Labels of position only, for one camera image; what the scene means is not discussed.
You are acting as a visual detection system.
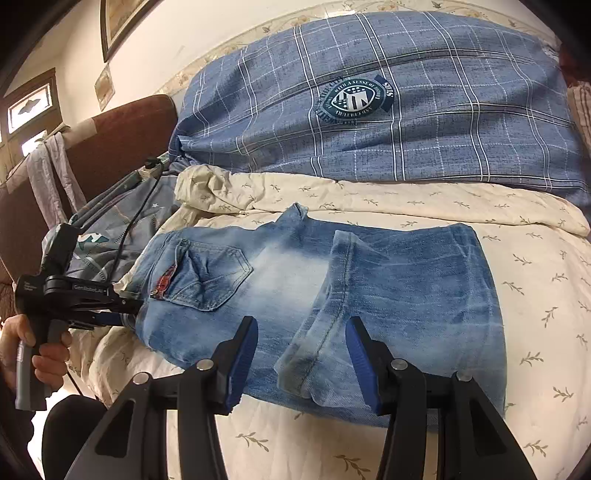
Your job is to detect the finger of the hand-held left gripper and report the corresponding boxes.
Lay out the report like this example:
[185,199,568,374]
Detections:
[69,295,145,315]
[69,314,140,330]

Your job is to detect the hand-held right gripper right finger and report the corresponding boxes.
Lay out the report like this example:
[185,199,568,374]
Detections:
[345,316,539,480]

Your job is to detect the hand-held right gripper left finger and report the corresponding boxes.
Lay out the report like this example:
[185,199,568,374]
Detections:
[65,316,259,480]

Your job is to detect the blue denim jeans pants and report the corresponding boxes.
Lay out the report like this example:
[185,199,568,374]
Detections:
[121,203,509,428]

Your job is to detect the person's left forearm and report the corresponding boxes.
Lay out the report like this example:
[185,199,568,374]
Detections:
[0,362,40,480]

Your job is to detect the person's left hand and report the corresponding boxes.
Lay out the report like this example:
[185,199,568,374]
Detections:
[0,316,73,392]

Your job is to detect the grey patterned pillow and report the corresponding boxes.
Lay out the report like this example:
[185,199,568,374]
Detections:
[41,173,185,296]

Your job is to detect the grey hanging cloth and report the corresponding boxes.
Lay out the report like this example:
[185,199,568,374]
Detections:
[28,133,88,227]

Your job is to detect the person's dark trouser leg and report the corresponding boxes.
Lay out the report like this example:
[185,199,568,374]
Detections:
[41,394,114,480]

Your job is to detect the beige power strip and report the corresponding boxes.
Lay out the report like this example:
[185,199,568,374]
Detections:
[136,159,165,182]

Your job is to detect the brown padded headboard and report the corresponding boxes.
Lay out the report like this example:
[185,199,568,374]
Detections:
[0,95,178,287]

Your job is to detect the cream leaf-print bed sheet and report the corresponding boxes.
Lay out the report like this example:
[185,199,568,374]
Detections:
[65,164,591,480]

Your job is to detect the wooden door with glass panes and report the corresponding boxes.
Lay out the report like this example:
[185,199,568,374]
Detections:
[0,68,63,185]

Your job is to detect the blue checked quilt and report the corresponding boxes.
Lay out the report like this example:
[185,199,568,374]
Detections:
[167,10,591,206]

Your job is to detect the large dark-framed picture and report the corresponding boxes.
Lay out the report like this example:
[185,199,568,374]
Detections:
[100,0,155,63]

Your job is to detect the striped floral pillow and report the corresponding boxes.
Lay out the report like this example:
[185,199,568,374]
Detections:
[567,83,591,153]

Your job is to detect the black power cable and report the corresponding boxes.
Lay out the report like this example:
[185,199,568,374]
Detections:
[111,159,164,282]

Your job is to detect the small wall picture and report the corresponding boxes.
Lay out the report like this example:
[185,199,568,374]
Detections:
[93,64,113,100]

